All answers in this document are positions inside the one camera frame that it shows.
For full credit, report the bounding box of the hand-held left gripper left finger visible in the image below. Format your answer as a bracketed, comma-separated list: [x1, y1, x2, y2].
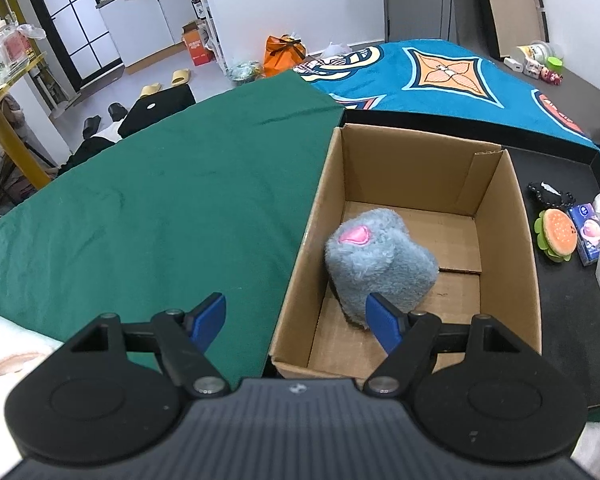
[64, 292, 231, 399]

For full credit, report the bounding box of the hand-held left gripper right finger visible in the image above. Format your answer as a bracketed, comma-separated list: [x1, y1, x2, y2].
[364, 292, 540, 399]

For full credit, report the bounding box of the grey plush toy pink patch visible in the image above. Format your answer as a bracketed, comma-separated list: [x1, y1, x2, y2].
[324, 208, 439, 331]

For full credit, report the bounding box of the brown cardboard box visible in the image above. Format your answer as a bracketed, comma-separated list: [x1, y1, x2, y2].
[269, 125, 543, 383]

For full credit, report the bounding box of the black tray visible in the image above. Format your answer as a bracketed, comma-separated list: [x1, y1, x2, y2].
[262, 109, 600, 411]

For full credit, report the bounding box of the blue tissue packet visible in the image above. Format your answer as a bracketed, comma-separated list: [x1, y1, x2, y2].
[567, 203, 600, 267]

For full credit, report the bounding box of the green cloth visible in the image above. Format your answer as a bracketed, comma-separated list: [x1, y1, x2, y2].
[0, 70, 348, 383]

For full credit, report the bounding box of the burger plush toy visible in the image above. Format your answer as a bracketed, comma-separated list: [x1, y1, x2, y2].
[533, 208, 579, 264]

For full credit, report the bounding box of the white pink quilt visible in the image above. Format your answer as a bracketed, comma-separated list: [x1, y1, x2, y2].
[0, 304, 65, 463]

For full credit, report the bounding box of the black laptop bag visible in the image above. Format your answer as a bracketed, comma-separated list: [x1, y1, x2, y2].
[117, 84, 197, 139]

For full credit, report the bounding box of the blue printed blanket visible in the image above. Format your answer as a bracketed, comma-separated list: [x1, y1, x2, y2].
[292, 39, 600, 196]

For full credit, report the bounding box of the orange cardboard box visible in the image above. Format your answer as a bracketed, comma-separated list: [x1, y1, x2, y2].
[181, 20, 216, 67]

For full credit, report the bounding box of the orange paper bag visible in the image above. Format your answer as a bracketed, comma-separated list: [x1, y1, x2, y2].
[263, 34, 307, 79]

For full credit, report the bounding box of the yellow table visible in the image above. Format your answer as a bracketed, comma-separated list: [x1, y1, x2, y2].
[0, 51, 54, 189]

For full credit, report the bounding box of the white kitchen cabinet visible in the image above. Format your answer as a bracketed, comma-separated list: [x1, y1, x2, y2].
[96, 0, 207, 69]

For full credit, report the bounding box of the clear plastic container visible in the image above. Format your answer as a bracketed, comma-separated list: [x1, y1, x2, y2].
[516, 41, 565, 64]

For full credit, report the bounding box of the black framed sliding door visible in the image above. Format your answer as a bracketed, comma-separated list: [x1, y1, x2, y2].
[16, 0, 127, 87]

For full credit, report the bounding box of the glass jar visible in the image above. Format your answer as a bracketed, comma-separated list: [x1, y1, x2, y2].
[0, 16, 32, 79]

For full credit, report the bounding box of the wooden board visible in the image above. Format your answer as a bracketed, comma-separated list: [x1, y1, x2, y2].
[467, 0, 549, 59]

